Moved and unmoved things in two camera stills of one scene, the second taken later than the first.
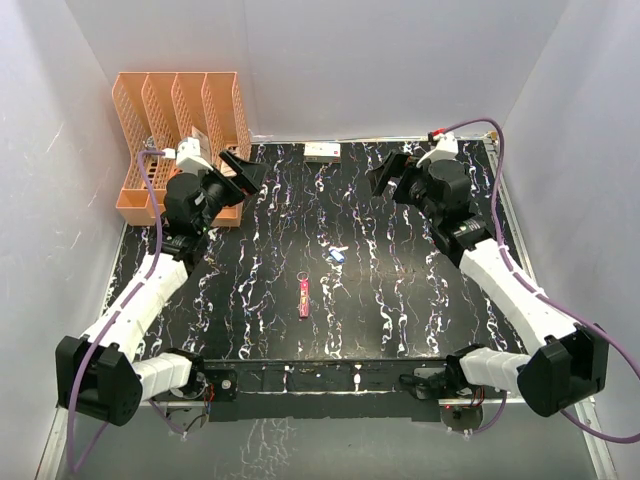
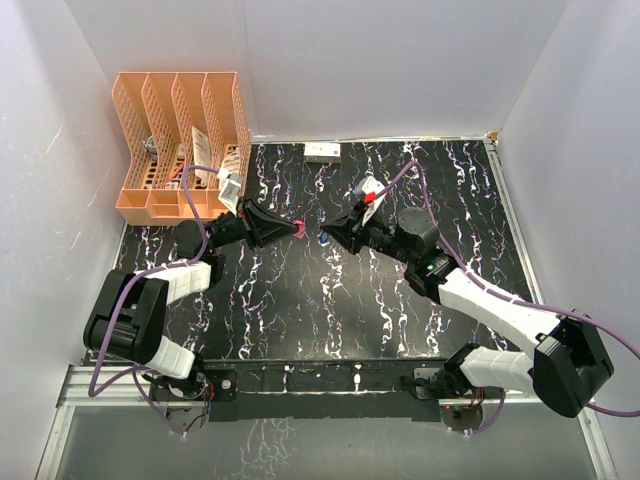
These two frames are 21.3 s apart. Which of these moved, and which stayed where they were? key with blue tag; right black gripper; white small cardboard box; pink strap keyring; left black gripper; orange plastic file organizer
Moved: left black gripper; right black gripper; key with blue tag; pink strap keyring
Stayed: white small cardboard box; orange plastic file organizer
